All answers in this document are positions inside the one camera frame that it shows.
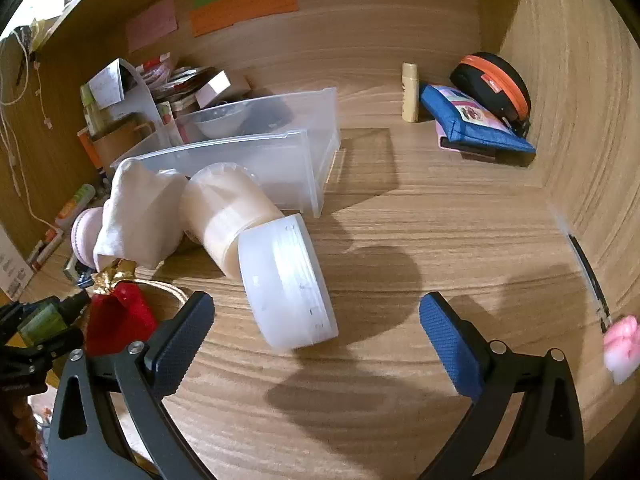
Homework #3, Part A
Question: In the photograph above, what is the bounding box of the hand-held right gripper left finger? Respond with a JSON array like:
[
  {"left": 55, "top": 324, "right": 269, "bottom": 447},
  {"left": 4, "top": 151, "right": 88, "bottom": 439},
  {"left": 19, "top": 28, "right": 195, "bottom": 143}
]
[{"left": 47, "top": 291, "right": 216, "bottom": 480}]

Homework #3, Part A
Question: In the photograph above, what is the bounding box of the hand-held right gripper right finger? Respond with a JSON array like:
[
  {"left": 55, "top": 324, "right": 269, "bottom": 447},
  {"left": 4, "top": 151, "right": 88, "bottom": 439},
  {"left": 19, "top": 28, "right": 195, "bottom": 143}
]
[{"left": 419, "top": 291, "right": 586, "bottom": 480}]

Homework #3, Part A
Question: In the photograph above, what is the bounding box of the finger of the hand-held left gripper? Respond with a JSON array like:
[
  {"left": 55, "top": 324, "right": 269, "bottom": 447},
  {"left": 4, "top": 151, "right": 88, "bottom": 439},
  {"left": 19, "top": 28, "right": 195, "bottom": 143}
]
[
  {"left": 0, "top": 332, "right": 83, "bottom": 367},
  {"left": 0, "top": 302, "right": 36, "bottom": 333}
]

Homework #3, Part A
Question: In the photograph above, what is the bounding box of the red gold drawstring pouch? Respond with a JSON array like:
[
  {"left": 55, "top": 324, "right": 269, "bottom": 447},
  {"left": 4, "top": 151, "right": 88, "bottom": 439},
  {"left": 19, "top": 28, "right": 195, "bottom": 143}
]
[{"left": 84, "top": 259, "right": 193, "bottom": 356}]

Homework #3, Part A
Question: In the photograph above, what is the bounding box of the pink plastic case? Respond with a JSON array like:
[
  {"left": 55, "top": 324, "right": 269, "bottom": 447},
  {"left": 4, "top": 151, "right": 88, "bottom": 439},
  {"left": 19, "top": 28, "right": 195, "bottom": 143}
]
[{"left": 71, "top": 208, "right": 108, "bottom": 268}]

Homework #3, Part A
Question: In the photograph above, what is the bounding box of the white cloth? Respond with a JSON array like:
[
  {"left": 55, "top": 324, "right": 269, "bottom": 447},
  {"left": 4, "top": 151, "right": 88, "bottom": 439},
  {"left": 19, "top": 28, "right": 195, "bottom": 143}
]
[{"left": 94, "top": 158, "right": 187, "bottom": 270}]

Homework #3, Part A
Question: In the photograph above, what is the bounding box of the clear plastic storage box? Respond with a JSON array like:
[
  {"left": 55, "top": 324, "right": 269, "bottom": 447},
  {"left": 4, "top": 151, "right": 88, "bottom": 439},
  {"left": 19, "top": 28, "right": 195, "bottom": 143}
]
[{"left": 111, "top": 87, "right": 342, "bottom": 218}]

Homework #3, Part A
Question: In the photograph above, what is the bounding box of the wooden desktop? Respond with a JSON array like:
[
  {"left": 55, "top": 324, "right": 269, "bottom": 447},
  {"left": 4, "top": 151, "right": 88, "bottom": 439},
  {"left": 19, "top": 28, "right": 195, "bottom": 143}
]
[{"left": 30, "top": 125, "right": 616, "bottom": 480}]

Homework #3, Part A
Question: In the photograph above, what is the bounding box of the white cardboard box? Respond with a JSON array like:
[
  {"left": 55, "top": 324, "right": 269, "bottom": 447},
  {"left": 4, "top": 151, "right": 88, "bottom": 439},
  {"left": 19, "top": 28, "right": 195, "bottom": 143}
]
[{"left": 0, "top": 225, "right": 33, "bottom": 301}]

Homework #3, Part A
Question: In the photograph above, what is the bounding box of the white orange packet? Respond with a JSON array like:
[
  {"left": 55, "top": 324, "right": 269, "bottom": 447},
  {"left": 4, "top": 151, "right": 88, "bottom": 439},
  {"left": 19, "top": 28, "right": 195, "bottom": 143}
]
[{"left": 27, "top": 227, "right": 66, "bottom": 271}]

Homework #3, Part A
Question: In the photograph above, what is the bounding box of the orange green tube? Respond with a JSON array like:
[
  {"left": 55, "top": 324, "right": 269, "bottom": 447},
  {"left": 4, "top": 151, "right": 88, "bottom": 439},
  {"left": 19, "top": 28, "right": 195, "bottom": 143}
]
[{"left": 54, "top": 183, "right": 97, "bottom": 231}]

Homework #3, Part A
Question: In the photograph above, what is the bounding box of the black strip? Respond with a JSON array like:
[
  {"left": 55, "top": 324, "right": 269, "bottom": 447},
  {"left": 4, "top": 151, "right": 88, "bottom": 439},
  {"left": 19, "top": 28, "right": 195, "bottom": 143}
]
[{"left": 567, "top": 232, "right": 613, "bottom": 333}]

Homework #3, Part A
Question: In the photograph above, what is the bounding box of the pink white toy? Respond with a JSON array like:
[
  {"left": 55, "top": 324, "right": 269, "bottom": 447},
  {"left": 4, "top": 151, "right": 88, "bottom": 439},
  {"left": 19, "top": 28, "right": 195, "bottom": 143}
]
[{"left": 602, "top": 314, "right": 640, "bottom": 386}]

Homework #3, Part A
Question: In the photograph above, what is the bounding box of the orange booklet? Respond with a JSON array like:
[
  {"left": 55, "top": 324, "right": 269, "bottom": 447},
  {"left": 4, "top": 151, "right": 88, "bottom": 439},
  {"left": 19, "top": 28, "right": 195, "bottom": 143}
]
[{"left": 76, "top": 129, "right": 103, "bottom": 171}]

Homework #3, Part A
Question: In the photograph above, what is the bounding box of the pink flat case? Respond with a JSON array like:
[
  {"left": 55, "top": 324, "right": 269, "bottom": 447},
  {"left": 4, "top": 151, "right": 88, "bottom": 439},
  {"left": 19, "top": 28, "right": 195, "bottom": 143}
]
[{"left": 436, "top": 120, "right": 498, "bottom": 162}]

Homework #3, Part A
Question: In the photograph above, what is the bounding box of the brown paper cup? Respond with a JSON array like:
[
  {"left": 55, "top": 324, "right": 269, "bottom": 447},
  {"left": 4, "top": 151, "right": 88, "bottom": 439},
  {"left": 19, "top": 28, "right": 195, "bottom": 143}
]
[{"left": 92, "top": 115, "right": 156, "bottom": 171}]

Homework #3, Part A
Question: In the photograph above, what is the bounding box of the blue zip pouch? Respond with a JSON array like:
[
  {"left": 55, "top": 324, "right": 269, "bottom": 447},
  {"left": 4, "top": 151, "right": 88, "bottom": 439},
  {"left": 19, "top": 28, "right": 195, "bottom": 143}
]
[{"left": 419, "top": 82, "right": 537, "bottom": 156}]

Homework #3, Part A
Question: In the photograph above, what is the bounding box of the clear plastic bowl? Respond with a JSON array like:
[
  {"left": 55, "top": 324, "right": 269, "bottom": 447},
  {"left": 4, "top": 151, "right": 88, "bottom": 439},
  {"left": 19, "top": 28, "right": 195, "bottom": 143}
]
[{"left": 192, "top": 100, "right": 253, "bottom": 138}]

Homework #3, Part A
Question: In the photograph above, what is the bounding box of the pale yellow tube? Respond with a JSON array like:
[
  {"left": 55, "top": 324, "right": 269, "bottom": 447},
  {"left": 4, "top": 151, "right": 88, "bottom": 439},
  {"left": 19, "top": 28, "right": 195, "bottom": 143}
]
[{"left": 401, "top": 62, "right": 420, "bottom": 123}]

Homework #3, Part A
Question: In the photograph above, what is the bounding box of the white file holder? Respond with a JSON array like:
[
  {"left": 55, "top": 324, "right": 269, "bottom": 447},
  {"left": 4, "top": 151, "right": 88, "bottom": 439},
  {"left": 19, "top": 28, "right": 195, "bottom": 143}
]
[{"left": 81, "top": 58, "right": 182, "bottom": 161}]

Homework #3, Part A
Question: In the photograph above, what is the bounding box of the black orange round case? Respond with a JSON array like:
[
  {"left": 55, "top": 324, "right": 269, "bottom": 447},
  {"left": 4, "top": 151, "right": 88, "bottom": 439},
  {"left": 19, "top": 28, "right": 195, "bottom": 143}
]
[{"left": 449, "top": 52, "right": 532, "bottom": 138}]

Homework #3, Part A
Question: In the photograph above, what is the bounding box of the small white pink box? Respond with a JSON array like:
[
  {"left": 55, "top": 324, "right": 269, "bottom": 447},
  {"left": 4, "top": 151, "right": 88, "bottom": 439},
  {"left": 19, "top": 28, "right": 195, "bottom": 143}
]
[{"left": 195, "top": 71, "right": 232, "bottom": 108}]

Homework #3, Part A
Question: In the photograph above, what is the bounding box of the pile of snack packets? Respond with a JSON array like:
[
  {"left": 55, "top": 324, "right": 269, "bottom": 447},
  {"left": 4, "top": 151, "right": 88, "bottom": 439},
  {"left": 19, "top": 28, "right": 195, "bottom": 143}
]
[{"left": 140, "top": 52, "right": 211, "bottom": 106}]

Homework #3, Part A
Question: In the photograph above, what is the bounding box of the pink sticky note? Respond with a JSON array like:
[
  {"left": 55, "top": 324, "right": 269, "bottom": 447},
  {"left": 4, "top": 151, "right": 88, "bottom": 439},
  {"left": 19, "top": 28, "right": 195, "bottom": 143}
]
[{"left": 126, "top": 0, "right": 179, "bottom": 53}]

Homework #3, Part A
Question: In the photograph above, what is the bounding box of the orange sticky note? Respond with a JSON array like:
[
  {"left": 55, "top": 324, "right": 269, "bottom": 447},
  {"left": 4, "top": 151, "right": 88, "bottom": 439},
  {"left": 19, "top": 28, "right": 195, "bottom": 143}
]
[{"left": 190, "top": 0, "right": 299, "bottom": 38}]

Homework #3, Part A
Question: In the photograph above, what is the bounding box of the white cord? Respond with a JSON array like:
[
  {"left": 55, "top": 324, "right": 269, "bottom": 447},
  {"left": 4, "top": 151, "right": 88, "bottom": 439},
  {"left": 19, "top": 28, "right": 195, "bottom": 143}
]
[{"left": 0, "top": 27, "right": 56, "bottom": 231}]

